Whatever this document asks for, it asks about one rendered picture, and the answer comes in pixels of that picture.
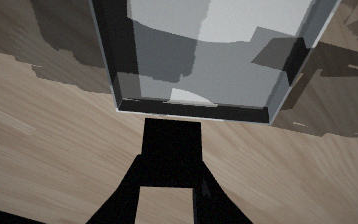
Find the grey rectangular tray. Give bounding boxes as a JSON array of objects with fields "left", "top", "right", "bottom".
[{"left": 88, "top": 0, "right": 342, "bottom": 125}]

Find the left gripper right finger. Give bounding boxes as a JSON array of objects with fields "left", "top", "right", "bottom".
[{"left": 192, "top": 162, "right": 253, "bottom": 224}]

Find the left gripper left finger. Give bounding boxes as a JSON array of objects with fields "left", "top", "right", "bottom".
[{"left": 86, "top": 154, "right": 141, "bottom": 224}]

